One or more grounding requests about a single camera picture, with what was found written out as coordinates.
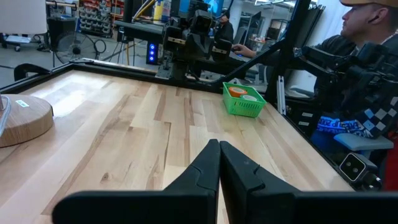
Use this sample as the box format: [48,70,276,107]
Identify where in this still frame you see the person's hand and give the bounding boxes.
[231,43,258,59]

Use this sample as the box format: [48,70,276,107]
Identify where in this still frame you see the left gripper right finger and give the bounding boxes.
[219,140,398,224]

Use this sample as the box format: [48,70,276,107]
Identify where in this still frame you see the green tape roll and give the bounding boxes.
[239,94,259,103]

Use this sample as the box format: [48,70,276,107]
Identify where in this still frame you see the black aluminium table frame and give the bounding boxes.
[0,0,358,192]

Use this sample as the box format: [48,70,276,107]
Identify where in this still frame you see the person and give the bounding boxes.
[216,11,234,44]
[310,0,398,191]

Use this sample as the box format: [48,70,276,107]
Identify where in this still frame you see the blue-grey chair seat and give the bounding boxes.
[333,133,395,152]

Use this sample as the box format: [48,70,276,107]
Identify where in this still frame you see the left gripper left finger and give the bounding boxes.
[52,139,221,224]

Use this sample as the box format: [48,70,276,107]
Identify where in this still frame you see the green plastic basket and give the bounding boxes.
[222,82,268,119]

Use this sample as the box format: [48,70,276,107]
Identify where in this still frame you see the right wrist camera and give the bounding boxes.
[189,9,215,34]

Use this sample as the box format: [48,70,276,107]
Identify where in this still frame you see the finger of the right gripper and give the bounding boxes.
[188,33,202,58]
[201,34,215,58]

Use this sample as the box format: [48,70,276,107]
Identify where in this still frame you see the black stereo camera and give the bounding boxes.
[338,151,382,191]

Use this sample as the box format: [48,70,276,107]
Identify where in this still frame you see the silver aluminium extrusion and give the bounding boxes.
[275,75,287,116]

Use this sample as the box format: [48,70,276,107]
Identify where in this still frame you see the parts bin shelf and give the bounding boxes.
[77,0,125,38]

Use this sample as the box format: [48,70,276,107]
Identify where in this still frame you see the white shade wooden table lamp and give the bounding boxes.
[0,0,54,149]

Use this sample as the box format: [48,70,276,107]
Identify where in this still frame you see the black box blue lights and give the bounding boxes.
[146,41,159,66]

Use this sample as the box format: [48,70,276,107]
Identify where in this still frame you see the clear bundled lamp cable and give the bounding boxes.
[0,95,12,138]

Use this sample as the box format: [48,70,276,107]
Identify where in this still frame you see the black floor fan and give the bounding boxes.
[54,30,96,65]

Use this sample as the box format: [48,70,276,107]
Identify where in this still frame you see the orange tape roll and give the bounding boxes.
[228,86,249,98]

